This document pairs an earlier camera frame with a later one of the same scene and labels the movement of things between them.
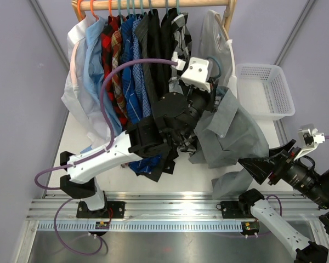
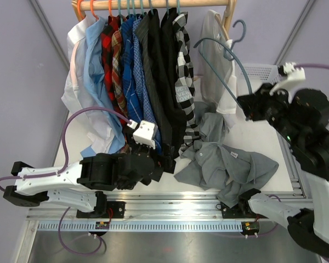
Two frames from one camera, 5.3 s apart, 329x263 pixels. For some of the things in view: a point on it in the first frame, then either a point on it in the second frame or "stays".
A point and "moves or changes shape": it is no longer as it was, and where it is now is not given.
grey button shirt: (227, 134) moves or changes shape
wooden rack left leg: (74, 3) stays
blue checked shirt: (139, 78) stays
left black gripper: (211, 84) -> (160, 162)
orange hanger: (79, 9) stays
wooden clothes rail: (152, 5) stays
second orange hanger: (91, 3) stays
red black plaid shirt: (113, 22) stays
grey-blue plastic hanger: (219, 66) -> (217, 74)
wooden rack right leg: (228, 17) stays
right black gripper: (260, 167) -> (253, 103)
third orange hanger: (110, 7) stays
